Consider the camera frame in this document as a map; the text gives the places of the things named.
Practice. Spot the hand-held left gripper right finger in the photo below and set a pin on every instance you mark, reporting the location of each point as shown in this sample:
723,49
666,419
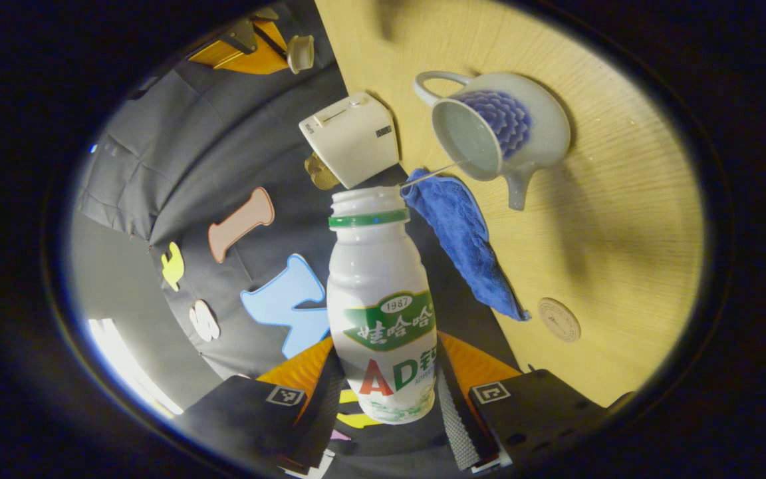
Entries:
459,426

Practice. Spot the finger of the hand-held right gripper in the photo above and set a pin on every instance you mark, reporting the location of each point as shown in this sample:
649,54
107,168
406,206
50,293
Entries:
263,33
243,63

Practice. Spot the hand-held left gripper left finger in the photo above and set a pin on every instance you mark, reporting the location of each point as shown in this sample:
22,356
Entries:
323,426

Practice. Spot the white ceramic teacup lid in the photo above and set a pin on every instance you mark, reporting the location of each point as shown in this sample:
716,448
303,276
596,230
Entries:
300,53

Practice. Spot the round cork coaster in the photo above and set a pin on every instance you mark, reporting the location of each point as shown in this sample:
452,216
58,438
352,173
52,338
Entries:
559,320

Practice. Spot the white plastic water bottle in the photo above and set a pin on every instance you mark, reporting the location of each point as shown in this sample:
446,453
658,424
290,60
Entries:
376,266

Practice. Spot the black backdrop cloth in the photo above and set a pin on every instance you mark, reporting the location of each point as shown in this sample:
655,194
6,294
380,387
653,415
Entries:
223,133

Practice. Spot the brown toast slice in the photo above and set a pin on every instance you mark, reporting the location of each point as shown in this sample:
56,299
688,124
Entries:
320,174

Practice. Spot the white toaster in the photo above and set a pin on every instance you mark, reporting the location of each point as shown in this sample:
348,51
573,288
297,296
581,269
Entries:
356,140

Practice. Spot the blue towel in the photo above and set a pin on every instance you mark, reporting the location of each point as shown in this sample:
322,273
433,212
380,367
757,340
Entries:
463,233

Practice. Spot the ceiling light panel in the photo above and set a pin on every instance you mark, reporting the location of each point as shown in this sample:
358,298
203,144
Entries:
130,366

